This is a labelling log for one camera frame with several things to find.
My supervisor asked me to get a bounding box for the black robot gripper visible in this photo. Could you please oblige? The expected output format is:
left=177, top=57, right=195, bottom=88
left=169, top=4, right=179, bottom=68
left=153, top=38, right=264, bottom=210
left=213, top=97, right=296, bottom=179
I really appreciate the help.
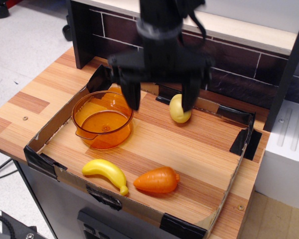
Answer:
left=108, top=19, right=214, bottom=112

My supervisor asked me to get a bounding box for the orange plastic toy carrot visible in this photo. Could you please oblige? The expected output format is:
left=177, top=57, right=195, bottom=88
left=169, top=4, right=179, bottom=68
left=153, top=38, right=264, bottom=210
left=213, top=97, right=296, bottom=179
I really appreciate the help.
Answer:
left=133, top=166, right=180, bottom=193

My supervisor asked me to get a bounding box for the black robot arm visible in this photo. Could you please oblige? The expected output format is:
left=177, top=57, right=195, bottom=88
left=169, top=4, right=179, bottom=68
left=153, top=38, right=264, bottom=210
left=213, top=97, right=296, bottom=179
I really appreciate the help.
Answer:
left=108, top=0, right=214, bottom=112

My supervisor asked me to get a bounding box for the cardboard fence with black tape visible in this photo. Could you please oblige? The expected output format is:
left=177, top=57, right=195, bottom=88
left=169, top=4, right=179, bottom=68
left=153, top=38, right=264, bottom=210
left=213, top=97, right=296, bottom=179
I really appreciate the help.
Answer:
left=24, top=66, right=268, bottom=239

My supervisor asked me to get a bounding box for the orange transparent plastic pot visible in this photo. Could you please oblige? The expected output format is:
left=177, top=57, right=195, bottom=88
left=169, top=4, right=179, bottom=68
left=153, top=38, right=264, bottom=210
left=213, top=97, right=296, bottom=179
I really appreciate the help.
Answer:
left=72, top=87, right=134, bottom=149

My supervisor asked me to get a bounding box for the yellow plastic toy potato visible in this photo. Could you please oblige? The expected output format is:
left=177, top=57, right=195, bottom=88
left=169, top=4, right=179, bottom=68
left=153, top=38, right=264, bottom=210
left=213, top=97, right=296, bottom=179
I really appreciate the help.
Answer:
left=169, top=94, right=191, bottom=123

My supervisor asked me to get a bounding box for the dark brick pattern backsplash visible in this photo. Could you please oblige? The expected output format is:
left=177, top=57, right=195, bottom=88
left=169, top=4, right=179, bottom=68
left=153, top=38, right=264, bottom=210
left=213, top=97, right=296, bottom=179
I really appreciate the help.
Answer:
left=67, top=0, right=299, bottom=131

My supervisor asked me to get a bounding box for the yellow plastic toy banana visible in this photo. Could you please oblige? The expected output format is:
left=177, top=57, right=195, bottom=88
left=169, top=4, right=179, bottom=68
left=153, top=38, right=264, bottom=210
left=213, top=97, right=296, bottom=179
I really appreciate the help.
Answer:
left=82, top=159, right=129, bottom=196

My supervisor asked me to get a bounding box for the black chair caster wheel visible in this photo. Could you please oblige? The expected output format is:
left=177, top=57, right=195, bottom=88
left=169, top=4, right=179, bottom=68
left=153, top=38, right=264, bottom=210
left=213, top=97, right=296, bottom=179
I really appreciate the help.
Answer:
left=62, top=24, right=72, bottom=41

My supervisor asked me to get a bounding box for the black control box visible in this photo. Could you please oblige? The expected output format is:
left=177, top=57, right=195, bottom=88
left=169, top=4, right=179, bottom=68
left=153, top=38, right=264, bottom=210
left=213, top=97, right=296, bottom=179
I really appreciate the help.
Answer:
left=77, top=211, right=120, bottom=239

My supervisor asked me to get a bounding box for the white grooved sink block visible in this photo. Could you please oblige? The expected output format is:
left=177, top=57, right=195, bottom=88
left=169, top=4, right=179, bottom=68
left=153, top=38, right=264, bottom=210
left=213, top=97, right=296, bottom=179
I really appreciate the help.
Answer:
left=255, top=101, right=299, bottom=208

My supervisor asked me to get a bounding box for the black metal bracket with screw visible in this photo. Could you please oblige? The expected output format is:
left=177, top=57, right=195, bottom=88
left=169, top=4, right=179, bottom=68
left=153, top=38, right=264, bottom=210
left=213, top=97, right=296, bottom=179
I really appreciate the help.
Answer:
left=0, top=210, right=44, bottom=239

